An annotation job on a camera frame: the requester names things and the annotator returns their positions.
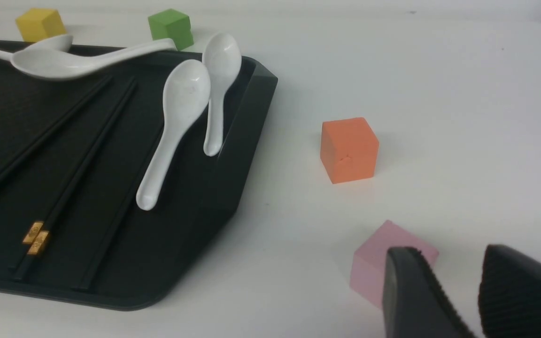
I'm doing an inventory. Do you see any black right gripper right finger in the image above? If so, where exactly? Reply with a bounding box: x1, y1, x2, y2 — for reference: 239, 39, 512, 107
478, 244, 541, 338

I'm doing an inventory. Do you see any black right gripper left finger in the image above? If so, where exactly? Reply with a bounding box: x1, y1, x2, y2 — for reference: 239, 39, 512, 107
382, 247, 475, 338

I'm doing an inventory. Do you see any pink cube block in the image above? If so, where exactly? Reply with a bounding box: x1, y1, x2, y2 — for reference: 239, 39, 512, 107
349, 220, 440, 309

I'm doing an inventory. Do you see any orange cube block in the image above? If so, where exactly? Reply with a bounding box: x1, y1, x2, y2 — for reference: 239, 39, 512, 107
320, 117, 380, 184

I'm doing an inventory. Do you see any white ceramic spoon front right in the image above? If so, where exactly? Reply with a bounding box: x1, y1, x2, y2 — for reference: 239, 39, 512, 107
136, 59, 211, 210

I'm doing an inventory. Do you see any white ceramic spoon rear right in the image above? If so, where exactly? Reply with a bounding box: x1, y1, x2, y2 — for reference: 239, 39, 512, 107
202, 32, 242, 157

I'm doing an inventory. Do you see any green cube block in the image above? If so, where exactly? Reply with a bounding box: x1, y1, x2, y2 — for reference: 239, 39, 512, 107
147, 9, 194, 51

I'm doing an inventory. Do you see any black plastic tray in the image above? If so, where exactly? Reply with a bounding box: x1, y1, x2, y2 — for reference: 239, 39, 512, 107
0, 51, 278, 311

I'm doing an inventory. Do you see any black chopstick pair right two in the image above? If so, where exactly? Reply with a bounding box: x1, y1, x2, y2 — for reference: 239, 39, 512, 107
9, 80, 123, 282

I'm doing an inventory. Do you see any black chopstick pair two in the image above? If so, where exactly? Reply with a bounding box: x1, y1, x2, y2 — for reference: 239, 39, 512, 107
9, 80, 123, 282
0, 141, 60, 193

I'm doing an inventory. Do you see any black chopstick pair right one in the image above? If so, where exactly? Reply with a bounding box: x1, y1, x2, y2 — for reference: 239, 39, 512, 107
12, 77, 137, 281

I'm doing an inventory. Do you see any black chopstick pair one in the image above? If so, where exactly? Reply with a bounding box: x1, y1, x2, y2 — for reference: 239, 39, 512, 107
12, 77, 137, 281
0, 76, 111, 175

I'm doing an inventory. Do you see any black chopstick pair left two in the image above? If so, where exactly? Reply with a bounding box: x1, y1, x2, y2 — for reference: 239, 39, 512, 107
0, 141, 60, 193

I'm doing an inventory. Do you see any black chopstick pair left one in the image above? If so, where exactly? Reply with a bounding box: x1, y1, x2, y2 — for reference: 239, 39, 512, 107
0, 76, 111, 175

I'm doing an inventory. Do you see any white ceramic spoon far left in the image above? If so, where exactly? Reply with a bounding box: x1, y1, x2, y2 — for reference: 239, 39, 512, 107
0, 34, 74, 61

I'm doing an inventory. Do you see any yellow cube block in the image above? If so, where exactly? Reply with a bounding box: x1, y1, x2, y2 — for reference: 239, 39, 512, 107
15, 8, 67, 43

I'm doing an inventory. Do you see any white ceramic spoon long handle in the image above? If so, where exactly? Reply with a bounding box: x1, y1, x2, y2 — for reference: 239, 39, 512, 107
10, 38, 176, 81

